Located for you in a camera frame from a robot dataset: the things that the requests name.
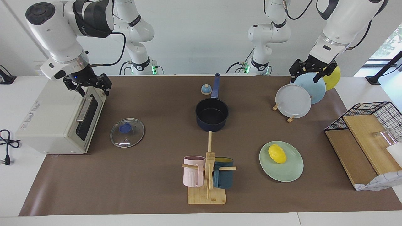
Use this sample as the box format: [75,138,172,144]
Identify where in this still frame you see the beige toaster oven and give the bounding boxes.
[15,78,107,154]

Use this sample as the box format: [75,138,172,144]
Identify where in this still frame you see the wooden mug tree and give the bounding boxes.
[182,131,237,205]

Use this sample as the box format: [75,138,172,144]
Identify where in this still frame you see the white checked cloth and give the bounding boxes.
[355,170,402,191]

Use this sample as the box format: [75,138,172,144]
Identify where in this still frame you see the black clamp stand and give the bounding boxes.
[365,50,402,85]

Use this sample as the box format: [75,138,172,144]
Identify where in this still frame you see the black power cord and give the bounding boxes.
[0,129,22,166]

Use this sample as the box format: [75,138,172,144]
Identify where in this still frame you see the dark teal mug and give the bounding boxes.
[213,157,234,189]

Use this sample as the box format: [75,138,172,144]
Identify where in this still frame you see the clear glass cup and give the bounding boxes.
[372,128,398,148]

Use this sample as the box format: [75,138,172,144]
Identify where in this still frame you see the glass lid blue knob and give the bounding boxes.
[110,118,145,148]

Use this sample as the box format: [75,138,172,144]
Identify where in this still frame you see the black wire basket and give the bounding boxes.
[324,101,402,145]

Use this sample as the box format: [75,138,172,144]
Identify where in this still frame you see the white plastic cup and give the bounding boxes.
[386,143,402,167]

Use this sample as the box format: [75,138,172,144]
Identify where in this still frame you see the dark blue saucepan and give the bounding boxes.
[195,73,229,132]

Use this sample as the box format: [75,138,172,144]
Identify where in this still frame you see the grey plate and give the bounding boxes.
[275,84,312,119]

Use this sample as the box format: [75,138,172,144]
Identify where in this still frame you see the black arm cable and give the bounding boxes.
[90,31,127,67]
[345,19,373,51]

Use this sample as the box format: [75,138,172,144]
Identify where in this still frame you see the black base cable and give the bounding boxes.
[225,47,255,74]

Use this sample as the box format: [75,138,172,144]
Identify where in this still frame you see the light blue plate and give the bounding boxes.
[294,73,326,105]

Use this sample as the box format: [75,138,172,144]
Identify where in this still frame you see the dark wooden board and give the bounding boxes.
[325,129,379,189]

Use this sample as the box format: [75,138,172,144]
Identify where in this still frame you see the yellow plate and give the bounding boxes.
[322,64,341,91]

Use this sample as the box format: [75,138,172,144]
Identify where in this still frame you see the black desk mount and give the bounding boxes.
[0,65,17,84]

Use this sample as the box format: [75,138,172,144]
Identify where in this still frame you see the brown table mat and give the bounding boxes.
[19,75,402,216]

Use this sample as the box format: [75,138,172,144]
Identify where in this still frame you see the light wooden cutting board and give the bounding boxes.
[342,115,402,175]

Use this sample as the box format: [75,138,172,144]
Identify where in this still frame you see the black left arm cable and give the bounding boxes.
[345,19,373,51]

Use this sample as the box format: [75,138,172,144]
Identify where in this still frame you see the wooden plate rack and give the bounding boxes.
[272,102,296,123]

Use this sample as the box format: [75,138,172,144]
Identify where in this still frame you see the mint green plate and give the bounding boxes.
[259,141,304,182]

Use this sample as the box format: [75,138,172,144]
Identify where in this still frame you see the pink ribbed mug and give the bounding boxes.
[183,156,206,188]

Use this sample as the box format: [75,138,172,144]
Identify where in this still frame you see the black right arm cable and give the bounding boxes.
[90,31,127,67]

